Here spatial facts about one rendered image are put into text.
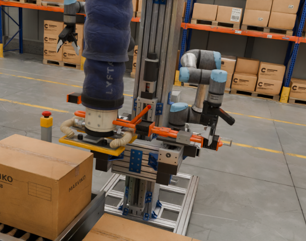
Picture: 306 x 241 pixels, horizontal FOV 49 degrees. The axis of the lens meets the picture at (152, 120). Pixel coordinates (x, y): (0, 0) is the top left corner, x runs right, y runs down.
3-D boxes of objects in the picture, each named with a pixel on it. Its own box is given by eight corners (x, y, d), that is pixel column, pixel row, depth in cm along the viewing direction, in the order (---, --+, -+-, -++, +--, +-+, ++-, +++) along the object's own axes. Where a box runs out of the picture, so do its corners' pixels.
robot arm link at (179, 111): (168, 118, 239) (171, 100, 235) (187, 120, 239) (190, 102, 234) (168, 123, 228) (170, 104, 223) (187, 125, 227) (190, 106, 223)
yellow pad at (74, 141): (58, 142, 177) (58, 133, 176) (68, 136, 186) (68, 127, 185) (117, 156, 169) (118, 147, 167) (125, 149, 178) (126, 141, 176)
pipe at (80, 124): (60, 134, 178) (61, 124, 176) (83, 121, 201) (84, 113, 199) (119, 148, 170) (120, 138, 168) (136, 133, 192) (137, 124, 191)
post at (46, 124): (39, 229, 283) (39, 117, 251) (44, 224, 289) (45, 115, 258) (46, 231, 281) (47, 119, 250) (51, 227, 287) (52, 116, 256)
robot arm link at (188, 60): (180, 45, 208) (180, 64, 163) (198, 47, 208) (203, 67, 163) (177, 63, 213) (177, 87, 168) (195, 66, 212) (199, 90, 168)
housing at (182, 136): (175, 142, 169) (176, 133, 168) (178, 137, 176) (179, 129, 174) (188, 145, 168) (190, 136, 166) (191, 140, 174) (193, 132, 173)
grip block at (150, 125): (133, 134, 174) (134, 123, 172) (139, 128, 183) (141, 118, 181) (148, 137, 171) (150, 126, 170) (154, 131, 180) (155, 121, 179)
